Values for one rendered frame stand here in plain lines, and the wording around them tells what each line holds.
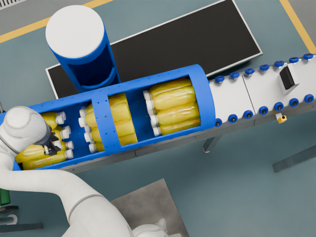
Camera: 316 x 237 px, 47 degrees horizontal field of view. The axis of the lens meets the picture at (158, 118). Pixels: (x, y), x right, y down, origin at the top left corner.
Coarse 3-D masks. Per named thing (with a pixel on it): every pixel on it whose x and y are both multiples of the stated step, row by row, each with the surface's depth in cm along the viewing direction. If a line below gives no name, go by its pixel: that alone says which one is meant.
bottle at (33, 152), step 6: (54, 144) 151; (24, 150) 148; (30, 150) 148; (36, 150) 149; (42, 150) 149; (18, 156) 148; (24, 156) 148; (30, 156) 149; (36, 156) 150; (42, 156) 150; (18, 162) 150
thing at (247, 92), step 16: (304, 64) 181; (224, 80) 179; (240, 80) 179; (256, 80) 179; (272, 80) 179; (304, 80) 179; (224, 96) 177; (240, 96) 177; (256, 96) 177; (272, 96) 177; (288, 96) 177; (224, 112) 175; (240, 112) 175; (256, 112) 175; (288, 112) 180; (304, 112) 184; (224, 128) 177; (240, 128) 181; (160, 144) 174; (176, 144) 178; (112, 160) 176
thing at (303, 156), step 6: (306, 150) 199; (312, 150) 192; (294, 156) 217; (300, 156) 208; (306, 156) 201; (312, 156) 194; (282, 162) 239; (288, 162) 229; (294, 162) 219; (300, 162) 211; (276, 168) 252; (282, 168) 242; (288, 168) 245
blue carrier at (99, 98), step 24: (168, 72) 153; (192, 72) 150; (72, 96) 151; (96, 96) 147; (0, 120) 145; (72, 120) 169; (96, 120) 143; (144, 120) 171; (120, 144) 151; (144, 144) 154; (48, 168) 150
